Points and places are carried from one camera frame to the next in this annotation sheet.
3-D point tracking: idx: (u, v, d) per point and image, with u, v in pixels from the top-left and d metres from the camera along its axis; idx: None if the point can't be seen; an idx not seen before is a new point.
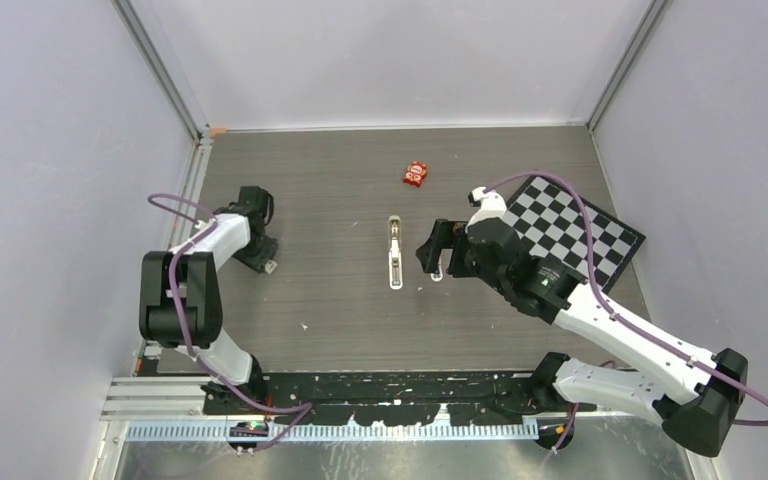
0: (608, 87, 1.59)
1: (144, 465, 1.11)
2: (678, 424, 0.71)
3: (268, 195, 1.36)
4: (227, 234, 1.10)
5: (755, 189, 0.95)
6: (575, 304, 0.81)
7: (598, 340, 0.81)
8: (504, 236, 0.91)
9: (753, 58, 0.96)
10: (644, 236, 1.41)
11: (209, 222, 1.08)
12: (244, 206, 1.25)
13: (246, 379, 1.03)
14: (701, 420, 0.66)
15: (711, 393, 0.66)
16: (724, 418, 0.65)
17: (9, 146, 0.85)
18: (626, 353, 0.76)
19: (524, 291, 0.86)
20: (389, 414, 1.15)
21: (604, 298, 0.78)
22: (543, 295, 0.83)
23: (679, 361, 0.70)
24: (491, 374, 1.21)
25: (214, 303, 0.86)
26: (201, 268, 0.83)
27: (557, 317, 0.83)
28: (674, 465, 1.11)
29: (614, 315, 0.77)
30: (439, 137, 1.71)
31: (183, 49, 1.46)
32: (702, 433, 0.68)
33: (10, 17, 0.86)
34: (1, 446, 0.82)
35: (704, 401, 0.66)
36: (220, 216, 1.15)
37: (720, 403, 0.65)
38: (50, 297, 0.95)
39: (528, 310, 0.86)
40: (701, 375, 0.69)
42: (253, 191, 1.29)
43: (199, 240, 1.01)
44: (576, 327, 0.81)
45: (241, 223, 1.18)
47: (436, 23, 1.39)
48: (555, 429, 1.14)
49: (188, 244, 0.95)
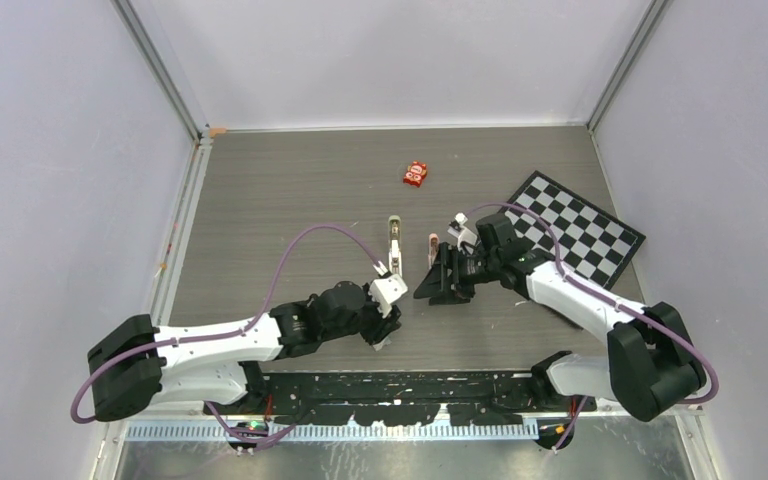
0: (608, 87, 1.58)
1: (144, 465, 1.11)
2: (618, 376, 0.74)
3: (360, 294, 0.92)
4: (236, 350, 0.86)
5: (755, 189, 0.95)
6: (538, 271, 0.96)
7: (555, 302, 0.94)
8: (500, 222, 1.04)
9: (752, 59, 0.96)
10: (644, 236, 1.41)
11: (233, 329, 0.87)
12: (299, 327, 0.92)
13: (229, 400, 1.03)
14: (619, 356, 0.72)
15: (627, 330, 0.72)
16: (639, 352, 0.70)
17: (9, 146, 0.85)
18: (572, 309, 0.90)
19: (507, 268, 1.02)
20: (389, 414, 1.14)
21: (560, 264, 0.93)
22: (518, 270, 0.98)
23: (609, 307, 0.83)
24: (491, 374, 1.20)
25: (129, 404, 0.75)
26: (133, 375, 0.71)
27: (528, 289, 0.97)
28: (674, 465, 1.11)
29: (566, 277, 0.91)
30: (440, 136, 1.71)
31: (183, 48, 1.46)
32: (631, 377, 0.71)
33: (11, 17, 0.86)
34: (1, 446, 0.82)
35: (620, 334, 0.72)
36: (257, 324, 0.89)
37: (634, 337, 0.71)
38: (50, 298, 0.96)
39: (508, 283, 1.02)
40: (625, 317, 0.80)
42: (329, 307, 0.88)
43: (188, 343, 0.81)
44: (539, 292, 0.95)
45: (268, 348, 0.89)
47: (436, 23, 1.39)
48: (555, 429, 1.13)
49: (165, 342, 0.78)
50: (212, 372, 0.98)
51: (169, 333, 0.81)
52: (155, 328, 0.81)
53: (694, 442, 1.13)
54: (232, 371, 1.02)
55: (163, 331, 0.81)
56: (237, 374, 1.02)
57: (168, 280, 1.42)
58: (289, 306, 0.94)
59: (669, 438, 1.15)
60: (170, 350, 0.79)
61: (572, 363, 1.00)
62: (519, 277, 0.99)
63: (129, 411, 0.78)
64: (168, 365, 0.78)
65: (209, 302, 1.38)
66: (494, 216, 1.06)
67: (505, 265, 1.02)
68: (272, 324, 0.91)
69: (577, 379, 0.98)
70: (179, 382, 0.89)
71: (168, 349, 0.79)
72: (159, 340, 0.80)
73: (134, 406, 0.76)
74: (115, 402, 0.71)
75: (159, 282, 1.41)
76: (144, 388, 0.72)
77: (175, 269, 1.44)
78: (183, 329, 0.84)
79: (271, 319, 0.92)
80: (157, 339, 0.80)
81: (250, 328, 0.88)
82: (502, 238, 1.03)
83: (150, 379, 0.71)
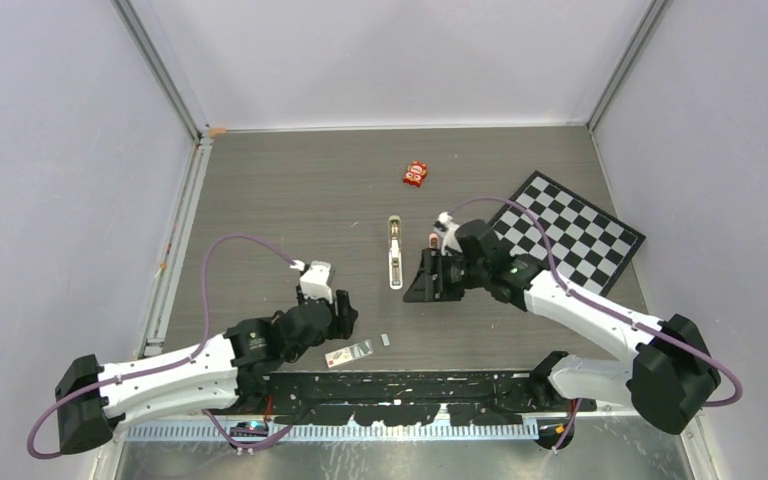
0: (608, 87, 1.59)
1: (144, 464, 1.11)
2: (644, 396, 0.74)
3: (326, 314, 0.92)
4: (186, 379, 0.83)
5: (755, 189, 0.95)
6: (537, 285, 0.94)
7: (561, 318, 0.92)
8: (483, 232, 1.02)
9: (752, 59, 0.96)
10: (644, 237, 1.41)
11: (178, 359, 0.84)
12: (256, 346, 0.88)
13: (229, 404, 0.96)
14: (645, 378, 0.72)
15: (650, 352, 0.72)
16: (668, 373, 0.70)
17: (8, 145, 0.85)
18: (581, 325, 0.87)
19: (499, 280, 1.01)
20: (389, 414, 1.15)
21: (562, 278, 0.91)
22: (513, 284, 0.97)
23: (625, 326, 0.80)
24: (491, 374, 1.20)
25: (91, 439, 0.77)
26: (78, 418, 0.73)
27: (527, 302, 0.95)
28: (673, 466, 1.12)
29: (569, 291, 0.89)
30: (440, 136, 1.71)
31: (183, 48, 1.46)
32: (659, 395, 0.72)
33: (11, 17, 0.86)
34: (1, 446, 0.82)
35: (644, 359, 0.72)
36: (206, 349, 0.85)
37: (659, 359, 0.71)
38: (51, 297, 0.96)
39: (502, 296, 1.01)
40: (644, 336, 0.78)
42: (299, 323, 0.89)
43: (132, 378, 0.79)
44: (540, 307, 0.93)
45: (221, 373, 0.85)
47: (436, 22, 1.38)
48: (555, 429, 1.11)
49: (106, 382, 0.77)
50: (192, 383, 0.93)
51: (111, 372, 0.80)
52: (99, 368, 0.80)
53: (694, 441, 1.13)
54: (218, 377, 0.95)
55: (107, 369, 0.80)
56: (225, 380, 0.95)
57: (168, 280, 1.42)
58: (247, 324, 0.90)
59: (669, 438, 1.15)
60: (113, 389, 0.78)
61: (577, 368, 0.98)
62: (513, 289, 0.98)
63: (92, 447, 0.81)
64: (112, 404, 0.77)
65: (208, 302, 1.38)
66: (474, 226, 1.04)
67: (497, 278, 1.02)
68: (224, 346, 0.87)
69: (582, 383, 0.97)
70: (146, 405, 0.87)
71: (111, 388, 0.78)
72: (101, 380, 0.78)
73: (99, 441, 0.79)
74: (70, 443, 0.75)
75: (159, 281, 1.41)
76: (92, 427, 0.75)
77: (175, 269, 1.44)
78: (129, 365, 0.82)
79: (226, 340, 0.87)
80: (100, 378, 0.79)
81: (199, 353, 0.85)
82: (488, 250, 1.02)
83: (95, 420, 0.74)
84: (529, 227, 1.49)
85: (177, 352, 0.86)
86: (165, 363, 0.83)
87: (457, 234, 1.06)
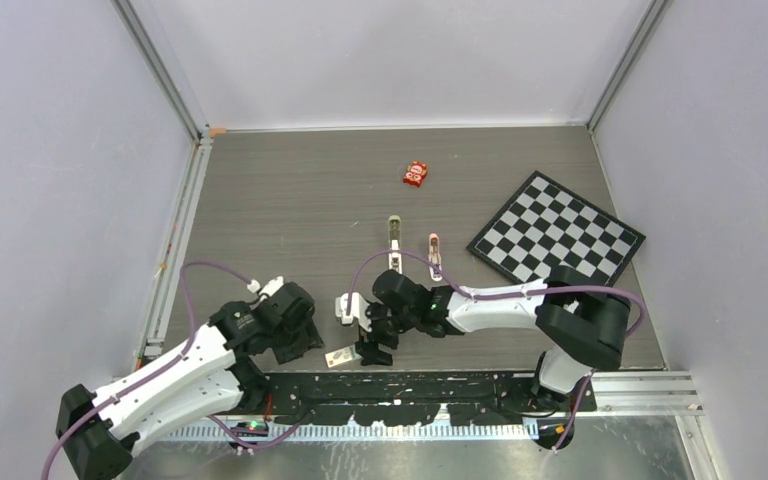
0: (608, 87, 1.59)
1: (144, 464, 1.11)
2: (575, 352, 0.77)
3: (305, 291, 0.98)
4: (185, 377, 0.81)
5: (755, 189, 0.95)
6: (453, 307, 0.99)
7: (486, 321, 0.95)
8: (397, 282, 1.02)
9: (752, 59, 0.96)
10: (644, 236, 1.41)
11: (168, 360, 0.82)
12: (243, 324, 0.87)
13: (235, 403, 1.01)
14: (558, 335, 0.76)
15: (551, 310, 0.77)
16: (570, 321, 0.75)
17: (8, 146, 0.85)
18: (500, 318, 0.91)
19: (427, 321, 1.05)
20: (389, 414, 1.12)
21: (463, 288, 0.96)
22: (440, 319, 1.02)
23: (522, 299, 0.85)
24: (491, 375, 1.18)
25: (110, 464, 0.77)
26: (85, 448, 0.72)
27: (460, 328, 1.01)
28: (674, 466, 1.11)
29: (474, 297, 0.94)
30: (440, 136, 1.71)
31: (182, 47, 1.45)
32: (580, 345, 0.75)
33: (11, 17, 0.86)
34: (1, 445, 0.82)
35: (549, 318, 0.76)
36: (196, 342, 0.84)
37: (557, 312, 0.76)
38: (52, 297, 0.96)
39: (436, 333, 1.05)
40: (538, 299, 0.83)
42: (287, 298, 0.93)
43: (129, 392, 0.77)
44: (468, 322, 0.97)
45: (217, 361, 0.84)
47: (436, 22, 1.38)
48: (555, 429, 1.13)
49: (105, 404, 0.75)
50: (195, 389, 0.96)
51: (105, 393, 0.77)
52: (92, 394, 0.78)
53: (693, 441, 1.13)
54: (219, 380, 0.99)
55: (100, 392, 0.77)
56: (224, 380, 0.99)
57: (168, 280, 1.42)
58: (228, 306, 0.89)
59: (670, 438, 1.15)
60: (114, 409, 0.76)
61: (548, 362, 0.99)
62: (445, 324, 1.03)
63: (114, 471, 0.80)
64: (117, 423, 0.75)
65: (210, 302, 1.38)
66: (386, 279, 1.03)
67: (425, 319, 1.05)
68: (212, 334, 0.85)
69: (557, 373, 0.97)
70: (157, 419, 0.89)
71: (110, 409, 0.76)
72: (97, 403, 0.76)
73: (117, 465, 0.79)
74: (90, 471, 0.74)
75: (159, 281, 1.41)
76: (104, 453, 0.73)
77: (175, 269, 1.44)
78: (121, 381, 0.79)
79: (212, 327, 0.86)
80: (96, 403, 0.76)
81: (190, 349, 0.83)
82: (409, 298, 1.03)
83: (104, 445, 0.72)
84: (529, 227, 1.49)
85: (165, 356, 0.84)
86: (157, 368, 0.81)
87: (375, 294, 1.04)
